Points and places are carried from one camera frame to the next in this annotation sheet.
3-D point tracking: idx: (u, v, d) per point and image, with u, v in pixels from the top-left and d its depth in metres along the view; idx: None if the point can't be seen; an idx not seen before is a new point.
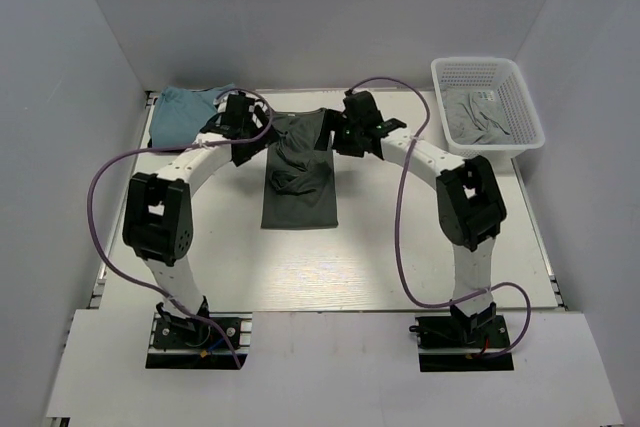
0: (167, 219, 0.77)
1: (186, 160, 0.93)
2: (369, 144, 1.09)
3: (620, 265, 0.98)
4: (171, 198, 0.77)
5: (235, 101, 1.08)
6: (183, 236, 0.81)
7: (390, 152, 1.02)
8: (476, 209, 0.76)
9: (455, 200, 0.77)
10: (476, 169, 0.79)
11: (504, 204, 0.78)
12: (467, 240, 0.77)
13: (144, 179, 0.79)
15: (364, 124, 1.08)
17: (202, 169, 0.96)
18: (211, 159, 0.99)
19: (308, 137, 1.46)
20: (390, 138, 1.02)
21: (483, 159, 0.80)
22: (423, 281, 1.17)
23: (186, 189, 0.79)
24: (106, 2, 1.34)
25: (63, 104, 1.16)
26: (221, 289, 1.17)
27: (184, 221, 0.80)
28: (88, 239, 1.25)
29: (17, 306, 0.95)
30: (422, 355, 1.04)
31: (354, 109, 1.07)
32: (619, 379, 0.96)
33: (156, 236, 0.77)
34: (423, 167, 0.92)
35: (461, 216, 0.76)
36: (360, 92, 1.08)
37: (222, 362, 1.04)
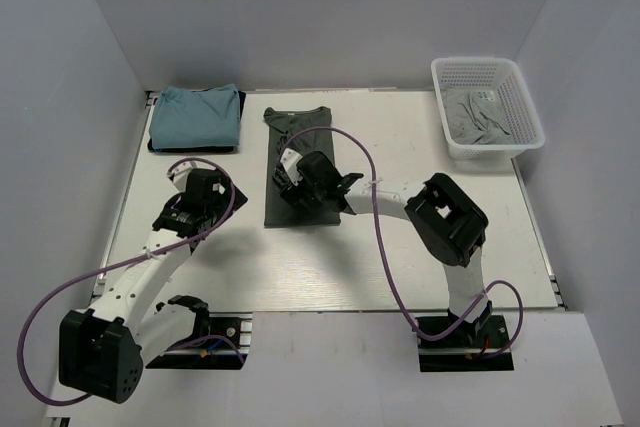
0: (107, 367, 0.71)
1: (129, 284, 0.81)
2: (334, 205, 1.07)
3: (620, 264, 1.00)
4: (107, 343, 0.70)
5: (195, 185, 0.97)
6: (129, 376, 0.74)
7: (359, 203, 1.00)
8: (457, 225, 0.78)
9: (433, 225, 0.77)
10: (441, 187, 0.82)
11: (480, 209, 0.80)
12: (459, 257, 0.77)
13: (78, 321, 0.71)
15: (324, 186, 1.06)
17: (154, 283, 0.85)
18: (163, 269, 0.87)
19: (308, 137, 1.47)
20: (353, 191, 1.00)
21: (442, 175, 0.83)
22: (423, 282, 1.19)
23: (125, 332, 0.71)
24: (104, 2, 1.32)
25: (63, 107, 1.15)
26: (222, 290, 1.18)
27: (127, 363, 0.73)
28: (89, 239, 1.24)
29: (19, 309, 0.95)
30: (422, 355, 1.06)
31: (310, 172, 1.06)
32: (619, 375, 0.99)
33: (98, 381, 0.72)
34: (392, 205, 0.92)
35: (445, 235, 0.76)
36: (313, 155, 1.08)
37: (222, 362, 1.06)
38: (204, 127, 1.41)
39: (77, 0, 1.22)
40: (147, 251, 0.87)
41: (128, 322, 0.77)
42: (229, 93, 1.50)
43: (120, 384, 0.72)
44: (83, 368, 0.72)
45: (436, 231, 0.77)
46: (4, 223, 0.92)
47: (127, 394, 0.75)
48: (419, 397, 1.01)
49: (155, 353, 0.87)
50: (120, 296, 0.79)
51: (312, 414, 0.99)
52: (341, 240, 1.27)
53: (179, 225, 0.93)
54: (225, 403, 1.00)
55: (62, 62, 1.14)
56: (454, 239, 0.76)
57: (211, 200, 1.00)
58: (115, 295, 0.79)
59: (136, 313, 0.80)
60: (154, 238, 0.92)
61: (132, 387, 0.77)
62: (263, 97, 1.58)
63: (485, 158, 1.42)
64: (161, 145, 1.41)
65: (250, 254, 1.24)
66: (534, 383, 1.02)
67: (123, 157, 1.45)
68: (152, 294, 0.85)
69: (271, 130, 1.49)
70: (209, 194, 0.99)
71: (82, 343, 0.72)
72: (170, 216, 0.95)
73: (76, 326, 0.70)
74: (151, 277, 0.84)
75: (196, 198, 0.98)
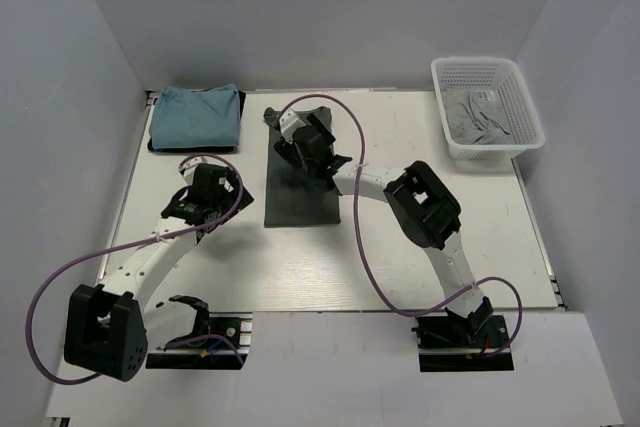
0: (115, 341, 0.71)
1: (139, 262, 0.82)
2: (322, 183, 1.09)
3: (620, 264, 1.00)
4: (117, 314, 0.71)
5: (202, 179, 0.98)
6: (134, 354, 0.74)
7: (343, 183, 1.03)
8: (431, 210, 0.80)
9: (407, 209, 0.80)
10: (419, 174, 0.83)
11: (454, 197, 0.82)
12: (431, 240, 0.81)
13: (87, 295, 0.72)
15: (315, 164, 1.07)
17: (161, 266, 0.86)
18: (171, 252, 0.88)
19: None
20: (341, 172, 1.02)
21: (421, 163, 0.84)
22: (423, 281, 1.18)
23: (134, 307, 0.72)
24: (104, 2, 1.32)
25: (63, 107, 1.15)
26: (221, 290, 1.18)
27: (134, 340, 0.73)
28: (89, 239, 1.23)
29: (18, 310, 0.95)
30: (421, 355, 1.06)
31: (307, 149, 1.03)
32: (619, 376, 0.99)
33: (104, 357, 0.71)
34: (373, 187, 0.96)
35: (419, 219, 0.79)
36: (310, 132, 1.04)
37: (222, 362, 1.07)
38: (205, 127, 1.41)
39: (77, 1, 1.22)
40: (156, 234, 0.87)
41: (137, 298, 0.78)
42: (229, 93, 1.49)
43: (126, 359, 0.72)
44: (89, 345, 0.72)
45: (410, 215, 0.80)
46: (4, 224, 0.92)
47: (132, 373, 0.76)
48: (419, 398, 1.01)
49: (154, 345, 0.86)
50: (130, 274, 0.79)
51: (312, 414, 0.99)
52: (341, 240, 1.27)
53: (187, 213, 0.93)
54: (225, 404, 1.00)
55: (63, 64, 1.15)
56: (427, 224, 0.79)
57: (218, 195, 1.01)
58: (124, 273, 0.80)
59: (144, 292, 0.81)
60: (162, 223, 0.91)
61: (138, 366, 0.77)
62: (263, 97, 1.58)
63: (485, 158, 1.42)
64: (161, 145, 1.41)
65: (250, 254, 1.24)
66: (534, 383, 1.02)
67: (123, 157, 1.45)
68: (158, 277, 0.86)
69: (271, 130, 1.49)
70: (216, 188, 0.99)
71: (90, 319, 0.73)
72: (178, 206, 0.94)
73: (85, 301, 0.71)
74: (160, 258, 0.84)
75: (204, 191, 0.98)
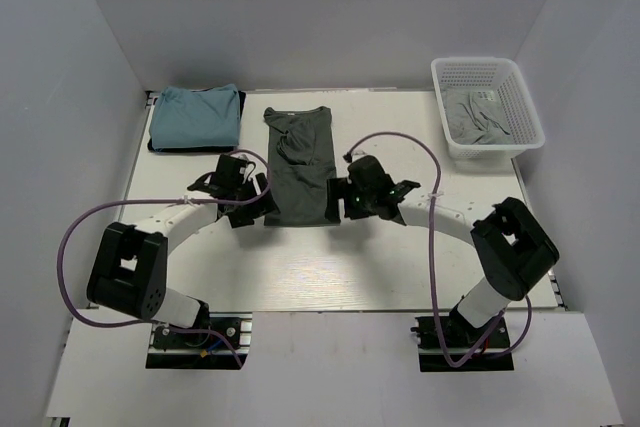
0: (141, 275, 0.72)
1: (169, 213, 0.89)
2: (383, 212, 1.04)
3: (620, 264, 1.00)
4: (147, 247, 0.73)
5: (226, 165, 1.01)
6: (154, 296, 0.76)
7: (410, 213, 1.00)
8: (524, 255, 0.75)
9: (502, 255, 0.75)
10: (514, 214, 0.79)
11: (553, 244, 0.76)
12: (523, 292, 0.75)
13: (119, 230, 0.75)
15: (374, 192, 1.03)
17: (185, 225, 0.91)
18: (196, 215, 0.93)
19: (308, 136, 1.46)
20: (407, 201, 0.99)
21: (514, 201, 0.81)
22: (423, 281, 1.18)
23: (163, 243, 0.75)
24: (104, 2, 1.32)
25: (63, 107, 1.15)
26: (221, 291, 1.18)
27: (157, 279, 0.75)
28: (89, 237, 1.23)
29: (18, 309, 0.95)
30: (421, 355, 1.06)
31: (362, 175, 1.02)
32: (619, 376, 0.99)
33: (126, 293, 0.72)
34: (450, 221, 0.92)
35: (510, 265, 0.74)
36: (365, 158, 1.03)
37: (222, 362, 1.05)
38: (206, 126, 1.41)
39: (77, 1, 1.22)
40: (185, 197, 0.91)
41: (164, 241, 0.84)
42: (229, 93, 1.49)
43: (147, 297, 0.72)
44: (115, 278, 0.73)
45: (503, 260, 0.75)
46: (4, 224, 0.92)
47: (146, 318, 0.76)
48: (419, 397, 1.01)
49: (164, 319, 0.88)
50: (160, 220, 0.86)
51: (312, 414, 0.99)
52: (341, 243, 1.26)
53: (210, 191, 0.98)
54: (225, 404, 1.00)
55: (63, 64, 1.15)
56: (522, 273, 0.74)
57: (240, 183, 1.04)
58: (155, 219, 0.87)
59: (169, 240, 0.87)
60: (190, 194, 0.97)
61: (152, 312, 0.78)
62: (263, 97, 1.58)
63: (486, 158, 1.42)
64: (161, 145, 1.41)
65: (250, 254, 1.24)
66: (534, 384, 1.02)
67: (123, 157, 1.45)
68: (179, 235, 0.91)
69: (271, 130, 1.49)
70: (238, 176, 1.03)
71: (119, 254, 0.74)
72: (203, 184, 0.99)
73: (118, 234, 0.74)
74: (187, 215, 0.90)
75: (226, 178, 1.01)
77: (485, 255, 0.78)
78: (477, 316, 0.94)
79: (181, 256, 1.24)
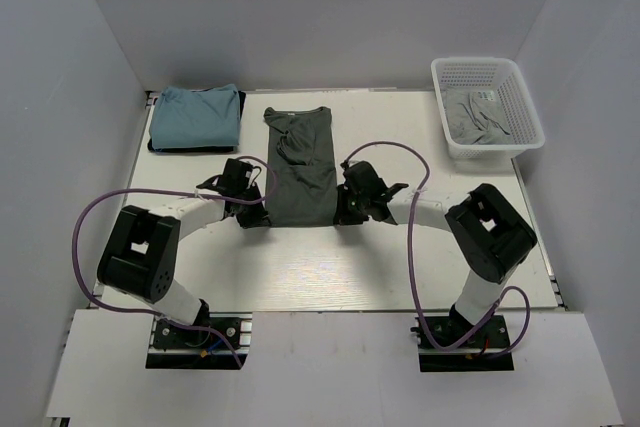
0: (151, 256, 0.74)
1: (179, 205, 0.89)
2: (376, 213, 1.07)
3: (619, 264, 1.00)
4: (159, 228, 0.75)
5: (232, 167, 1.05)
6: (163, 278, 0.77)
7: (399, 212, 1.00)
8: (502, 240, 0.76)
9: (474, 238, 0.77)
10: (489, 199, 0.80)
11: (528, 227, 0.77)
12: (501, 274, 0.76)
13: (133, 213, 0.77)
15: (367, 195, 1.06)
17: (194, 217, 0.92)
18: (204, 209, 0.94)
19: (308, 136, 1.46)
20: (396, 199, 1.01)
21: (488, 187, 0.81)
22: (423, 282, 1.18)
23: (176, 225, 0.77)
24: (105, 2, 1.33)
25: (63, 107, 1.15)
26: (221, 290, 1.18)
27: (168, 261, 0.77)
28: (88, 237, 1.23)
29: (18, 310, 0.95)
30: (422, 355, 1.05)
31: (356, 180, 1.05)
32: (620, 376, 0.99)
33: (135, 273, 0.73)
34: (432, 212, 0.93)
35: (488, 250, 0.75)
36: (359, 163, 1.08)
37: (222, 362, 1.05)
38: (205, 126, 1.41)
39: (77, 0, 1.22)
40: (197, 192, 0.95)
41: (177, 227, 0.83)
42: (229, 93, 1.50)
43: (156, 278, 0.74)
44: (127, 258, 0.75)
45: (480, 245, 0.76)
46: (4, 224, 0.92)
47: (155, 300, 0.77)
48: (419, 398, 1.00)
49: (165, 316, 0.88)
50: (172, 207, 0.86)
51: (312, 414, 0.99)
52: (340, 243, 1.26)
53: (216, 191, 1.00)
54: (224, 404, 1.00)
55: (63, 64, 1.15)
56: (498, 255, 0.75)
57: (244, 185, 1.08)
58: (168, 207, 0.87)
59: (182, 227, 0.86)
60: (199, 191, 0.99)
61: (161, 294, 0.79)
62: (263, 97, 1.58)
63: (486, 158, 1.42)
64: (161, 145, 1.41)
65: (250, 254, 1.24)
66: (534, 384, 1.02)
67: (123, 157, 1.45)
68: (187, 228, 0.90)
69: (271, 130, 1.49)
70: (243, 180, 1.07)
71: (132, 235, 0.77)
72: (211, 183, 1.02)
73: (132, 215, 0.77)
74: (198, 207, 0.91)
75: (232, 181, 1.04)
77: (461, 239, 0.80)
78: (476, 315, 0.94)
79: (181, 256, 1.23)
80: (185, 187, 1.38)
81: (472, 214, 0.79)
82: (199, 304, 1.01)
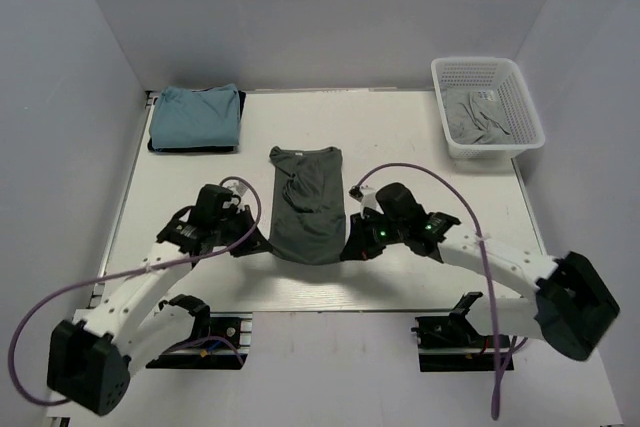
0: (90, 383, 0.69)
1: (124, 297, 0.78)
2: (418, 247, 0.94)
3: (619, 265, 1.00)
4: (94, 357, 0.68)
5: (206, 200, 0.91)
6: (113, 390, 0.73)
7: (450, 255, 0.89)
8: (590, 315, 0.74)
9: (550, 308, 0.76)
10: (573, 269, 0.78)
11: (615, 300, 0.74)
12: (588, 352, 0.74)
13: (66, 333, 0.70)
15: (407, 226, 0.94)
17: (149, 300, 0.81)
18: (160, 284, 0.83)
19: (317, 179, 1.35)
20: (449, 241, 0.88)
21: (575, 255, 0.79)
22: (422, 282, 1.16)
23: (112, 348, 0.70)
24: (105, 2, 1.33)
25: (63, 107, 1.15)
26: (218, 291, 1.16)
27: (112, 377, 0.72)
28: (88, 237, 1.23)
29: (18, 311, 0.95)
30: (422, 355, 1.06)
31: (395, 207, 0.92)
32: (620, 375, 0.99)
33: (80, 396, 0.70)
34: (504, 273, 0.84)
35: (577, 327, 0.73)
36: (395, 189, 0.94)
37: (222, 362, 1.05)
38: (204, 127, 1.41)
39: (77, 0, 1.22)
40: (147, 264, 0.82)
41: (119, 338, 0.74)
42: (229, 93, 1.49)
43: (104, 397, 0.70)
44: (69, 378, 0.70)
45: (568, 322, 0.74)
46: (4, 224, 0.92)
47: (109, 408, 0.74)
48: (419, 398, 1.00)
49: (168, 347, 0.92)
50: (114, 310, 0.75)
51: (312, 414, 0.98)
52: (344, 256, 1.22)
53: (183, 238, 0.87)
54: (224, 404, 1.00)
55: (62, 62, 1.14)
56: (578, 329, 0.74)
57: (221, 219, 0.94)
58: (109, 308, 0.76)
59: (130, 327, 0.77)
60: (156, 249, 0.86)
61: (118, 398, 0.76)
62: (263, 97, 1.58)
63: (486, 158, 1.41)
64: (161, 145, 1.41)
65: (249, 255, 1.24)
66: (534, 383, 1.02)
67: (123, 157, 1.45)
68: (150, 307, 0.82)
69: (278, 170, 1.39)
70: (221, 211, 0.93)
71: (71, 354, 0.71)
72: (176, 226, 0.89)
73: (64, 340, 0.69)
74: (148, 293, 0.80)
75: (205, 216, 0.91)
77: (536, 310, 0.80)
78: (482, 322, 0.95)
79: None
80: (185, 187, 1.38)
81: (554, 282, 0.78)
82: (193, 315, 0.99)
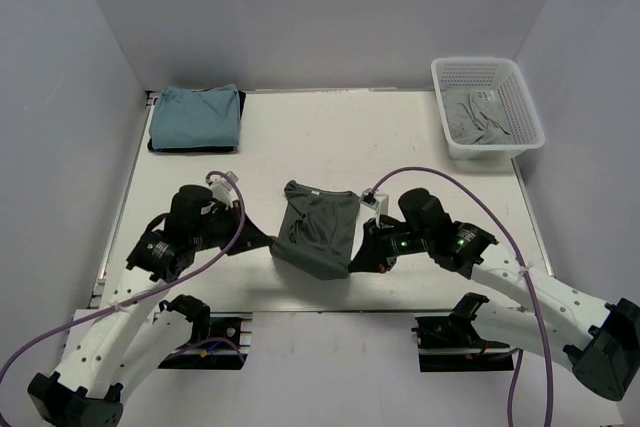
0: None
1: (95, 343, 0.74)
2: (445, 262, 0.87)
3: (619, 265, 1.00)
4: (69, 414, 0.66)
5: (180, 210, 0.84)
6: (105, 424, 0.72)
7: (483, 277, 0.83)
8: (629, 365, 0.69)
9: (597, 359, 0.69)
10: (627, 321, 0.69)
11: None
12: (617, 395, 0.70)
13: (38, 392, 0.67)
15: (433, 238, 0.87)
17: (124, 337, 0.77)
18: (134, 319, 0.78)
19: (328, 224, 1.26)
20: (486, 263, 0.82)
21: (627, 302, 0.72)
22: (423, 283, 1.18)
23: (85, 403, 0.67)
24: (105, 2, 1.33)
25: (63, 108, 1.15)
26: (221, 293, 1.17)
27: (99, 419, 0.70)
28: (87, 237, 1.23)
29: (19, 311, 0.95)
30: (421, 355, 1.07)
31: (421, 217, 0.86)
32: None
33: None
34: (552, 315, 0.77)
35: (618, 378, 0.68)
36: (428, 198, 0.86)
37: (223, 362, 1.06)
38: (205, 128, 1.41)
39: (76, 1, 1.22)
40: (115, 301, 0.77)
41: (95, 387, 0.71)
42: (229, 93, 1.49)
43: None
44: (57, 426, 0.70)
45: (614, 374, 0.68)
46: (5, 224, 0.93)
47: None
48: (418, 398, 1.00)
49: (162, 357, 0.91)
50: (85, 360, 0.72)
51: (311, 414, 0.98)
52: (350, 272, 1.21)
53: (159, 259, 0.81)
54: (224, 405, 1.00)
55: (62, 62, 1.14)
56: (617, 377, 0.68)
57: (198, 227, 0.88)
58: (81, 356, 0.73)
59: (107, 371, 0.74)
60: (125, 280, 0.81)
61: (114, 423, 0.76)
62: (263, 97, 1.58)
63: (485, 158, 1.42)
64: (161, 145, 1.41)
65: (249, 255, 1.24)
66: (534, 383, 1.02)
67: (123, 157, 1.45)
68: (129, 342, 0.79)
69: (289, 206, 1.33)
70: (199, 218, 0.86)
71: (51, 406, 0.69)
72: (147, 246, 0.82)
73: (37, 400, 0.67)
74: (120, 334, 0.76)
75: (181, 228, 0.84)
77: (573, 351, 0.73)
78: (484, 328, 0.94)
79: None
80: None
81: (609, 332, 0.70)
82: (190, 319, 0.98)
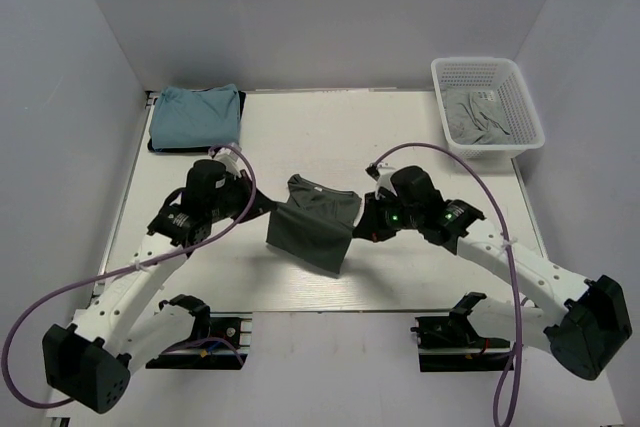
0: (88, 387, 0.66)
1: (115, 298, 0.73)
2: (433, 236, 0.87)
3: (618, 265, 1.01)
4: (85, 365, 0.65)
5: (195, 184, 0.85)
6: (114, 388, 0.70)
7: (466, 250, 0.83)
8: (608, 344, 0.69)
9: (573, 333, 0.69)
10: (604, 296, 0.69)
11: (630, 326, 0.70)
12: (593, 374, 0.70)
13: (54, 342, 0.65)
15: (421, 213, 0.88)
17: (141, 299, 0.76)
18: (151, 281, 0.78)
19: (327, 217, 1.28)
20: (471, 237, 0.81)
21: (608, 279, 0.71)
22: (423, 280, 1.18)
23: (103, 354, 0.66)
24: (105, 3, 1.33)
25: (64, 107, 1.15)
26: (220, 293, 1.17)
27: (111, 378, 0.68)
28: (87, 236, 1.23)
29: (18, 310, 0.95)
30: (422, 355, 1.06)
31: (409, 191, 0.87)
32: (621, 376, 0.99)
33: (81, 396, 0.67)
34: (529, 286, 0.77)
35: (594, 356, 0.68)
36: (415, 172, 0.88)
37: (222, 362, 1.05)
38: (206, 126, 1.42)
39: (76, 1, 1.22)
40: (136, 260, 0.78)
41: (111, 341, 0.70)
42: (229, 93, 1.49)
43: (102, 397, 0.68)
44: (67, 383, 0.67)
45: (588, 349, 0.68)
46: (4, 223, 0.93)
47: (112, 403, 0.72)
48: (419, 398, 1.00)
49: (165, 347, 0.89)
50: (104, 313, 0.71)
51: (311, 414, 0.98)
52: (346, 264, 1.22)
53: (176, 229, 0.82)
54: (224, 405, 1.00)
55: (62, 63, 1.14)
56: (593, 355, 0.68)
57: (215, 200, 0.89)
58: (99, 311, 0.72)
59: (123, 328, 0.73)
60: (146, 242, 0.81)
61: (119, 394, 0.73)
62: (263, 98, 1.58)
63: (486, 158, 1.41)
64: (161, 145, 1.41)
65: (249, 255, 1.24)
66: (534, 384, 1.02)
67: (123, 157, 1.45)
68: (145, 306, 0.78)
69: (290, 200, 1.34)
70: (214, 191, 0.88)
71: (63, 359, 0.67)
72: (166, 217, 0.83)
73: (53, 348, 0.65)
74: (139, 293, 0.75)
75: (197, 201, 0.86)
77: (553, 330, 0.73)
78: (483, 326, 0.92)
79: None
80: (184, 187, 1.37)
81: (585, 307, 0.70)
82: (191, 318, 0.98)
